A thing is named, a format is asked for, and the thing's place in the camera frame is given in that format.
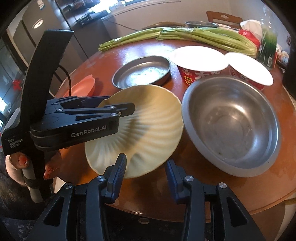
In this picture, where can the small red paper bowl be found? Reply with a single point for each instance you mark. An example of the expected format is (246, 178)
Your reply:
(249, 70)

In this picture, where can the wooden chair with slats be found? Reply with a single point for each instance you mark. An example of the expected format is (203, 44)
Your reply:
(224, 18)

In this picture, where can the long celery bunch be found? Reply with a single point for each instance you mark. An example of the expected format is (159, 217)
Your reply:
(131, 38)

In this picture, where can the pink plastic plate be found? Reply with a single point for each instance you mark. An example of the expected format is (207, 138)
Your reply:
(85, 88)

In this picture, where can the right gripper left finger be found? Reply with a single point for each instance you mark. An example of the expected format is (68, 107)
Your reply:
(80, 208)

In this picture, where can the large red paper bowl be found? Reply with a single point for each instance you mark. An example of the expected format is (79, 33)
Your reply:
(196, 62)

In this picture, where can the small white bottle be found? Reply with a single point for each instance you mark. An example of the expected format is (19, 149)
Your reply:
(282, 56)

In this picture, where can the large steel bowl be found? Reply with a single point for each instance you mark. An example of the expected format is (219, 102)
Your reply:
(232, 124)

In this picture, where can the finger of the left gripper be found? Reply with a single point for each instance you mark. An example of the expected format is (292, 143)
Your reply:
(76, 102)
(123, 109)

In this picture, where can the thick celery bunch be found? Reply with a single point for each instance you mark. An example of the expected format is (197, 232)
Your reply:
(227, 40)

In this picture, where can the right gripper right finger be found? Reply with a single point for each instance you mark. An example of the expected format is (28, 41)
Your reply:
(230, 220)

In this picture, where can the small steel bowl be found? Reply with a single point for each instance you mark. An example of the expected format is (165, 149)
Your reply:
(201, 24)

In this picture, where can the red tissue pack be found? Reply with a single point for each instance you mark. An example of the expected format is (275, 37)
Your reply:
(251, 29)

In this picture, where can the yellow shell-shaped plate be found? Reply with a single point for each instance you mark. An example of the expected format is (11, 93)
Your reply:
(148, 137)

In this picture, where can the left hand red nails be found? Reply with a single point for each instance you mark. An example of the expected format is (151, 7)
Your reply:
(18, 161)

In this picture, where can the black thermos flask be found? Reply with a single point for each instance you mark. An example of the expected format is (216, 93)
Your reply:
(289, 78)

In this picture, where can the curved wooden armchair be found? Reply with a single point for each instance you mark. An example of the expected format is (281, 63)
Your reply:
(164, 24)

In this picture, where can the grey refrigerator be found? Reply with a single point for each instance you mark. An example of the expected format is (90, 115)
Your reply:
(74, 34)

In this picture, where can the steel pan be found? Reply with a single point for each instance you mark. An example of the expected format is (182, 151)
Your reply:
(142, 71)

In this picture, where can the green label plastic bottle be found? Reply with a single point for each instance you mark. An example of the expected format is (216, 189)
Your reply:
(267, 50)

